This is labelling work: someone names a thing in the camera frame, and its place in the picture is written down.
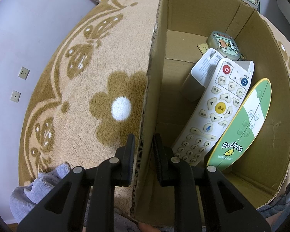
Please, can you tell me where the lower beige wall socket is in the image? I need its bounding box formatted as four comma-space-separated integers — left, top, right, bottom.
10, 91, 21, 103

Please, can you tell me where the beige wall socket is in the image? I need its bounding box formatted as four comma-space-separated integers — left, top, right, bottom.
18, 67, 30, 80
10, 91, 21, 103

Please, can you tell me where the small beige card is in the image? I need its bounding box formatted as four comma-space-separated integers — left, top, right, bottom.
197, 43, 209, 55

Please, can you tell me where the beige floral round rug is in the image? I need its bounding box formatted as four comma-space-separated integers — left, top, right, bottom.
18, 0, 290, 221

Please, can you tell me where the upper beige wall socket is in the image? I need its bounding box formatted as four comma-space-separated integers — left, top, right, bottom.
18, 67, 30, 80

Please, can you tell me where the cartoon print green tin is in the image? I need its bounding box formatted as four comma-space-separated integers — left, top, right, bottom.
207, 31, 241, 61

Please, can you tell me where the white tv remote control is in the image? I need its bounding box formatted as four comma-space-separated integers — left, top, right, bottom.
172, 58, 253, 166

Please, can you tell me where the grey fleece cloth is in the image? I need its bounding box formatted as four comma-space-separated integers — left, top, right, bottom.
10, 163, 71, 224

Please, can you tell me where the brown cardboard box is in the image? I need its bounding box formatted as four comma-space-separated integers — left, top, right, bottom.
130, 0, 290, 226

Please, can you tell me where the white flat router device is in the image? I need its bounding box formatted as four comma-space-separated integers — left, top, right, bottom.
236, 61, 255, 75

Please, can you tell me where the white plug charger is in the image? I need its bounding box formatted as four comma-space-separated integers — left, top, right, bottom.
180, 48, 222, 102

